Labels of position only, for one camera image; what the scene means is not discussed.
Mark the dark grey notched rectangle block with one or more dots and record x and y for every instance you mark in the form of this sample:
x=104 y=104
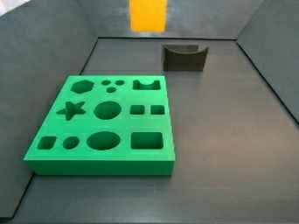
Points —
x=184 y=58

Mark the green shape sorter board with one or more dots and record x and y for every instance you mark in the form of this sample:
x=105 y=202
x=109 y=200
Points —
x=107 y=128

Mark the yellow panel on back wall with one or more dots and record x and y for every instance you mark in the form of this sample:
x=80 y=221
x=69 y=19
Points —
x=148 y=14

